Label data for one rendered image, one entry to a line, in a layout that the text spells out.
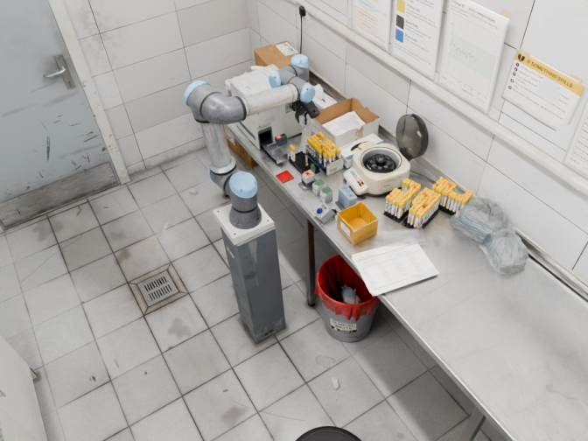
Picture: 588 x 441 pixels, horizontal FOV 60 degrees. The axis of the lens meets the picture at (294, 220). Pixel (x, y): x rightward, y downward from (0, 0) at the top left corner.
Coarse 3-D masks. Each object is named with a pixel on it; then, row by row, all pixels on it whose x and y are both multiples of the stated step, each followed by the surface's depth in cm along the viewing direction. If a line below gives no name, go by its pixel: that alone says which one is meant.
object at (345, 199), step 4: (340, 188) 235; (344, 188) 235; (348, 188) 235; (340, 192) 236; (344, 192) 233; (348, 192) 233; (352, 192) 233; (340, 196) 238; (344, 196) 234; (348, 196) 232; (352, 196) 231; (340, 200) 240; (344, 200) 236; (348, 200) 231; (352, 200) 231; (356, 200) 233; (340, 204) 241; (344, 204) 237; (348, 204) 233; (352, 204) 233; (340, 208) 239; (344, 208) 239
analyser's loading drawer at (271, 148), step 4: (268, 136) 275; (260, 140) 273; (264, 140) 273; (268, 140) 272; (264, 144) 270; (268, 144) 270; (272, 144) 266; (264, 148) 268; (268, 148) 265; (272, 148) 267; (276, 148) 262; (280, 148) 264; (268, 152) 266; (272, 152) 263; (276, 152) 264; (280, 152) 265; (272, 156) 263; (276, 156) 263; (280, 156) 260; (284, 156) 261; (276, 160) 260; (280, 160) 261; (284, 160) 263
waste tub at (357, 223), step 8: (352, 208) 228; (360, 208) 231; (344, 216) 229; (352, 216) 232; (360, 216) 234; (368, 216) 228; (344, 224) 223; (352, 224) 232; (360, 224) 232; (368, 224) 219; (376, 224) 223; (344, 232) 226; (352, 232) 219; (360, 232) 220; (368, 232) 224; (376, 232) 227; (352, 240) 222; (360, 240) 224
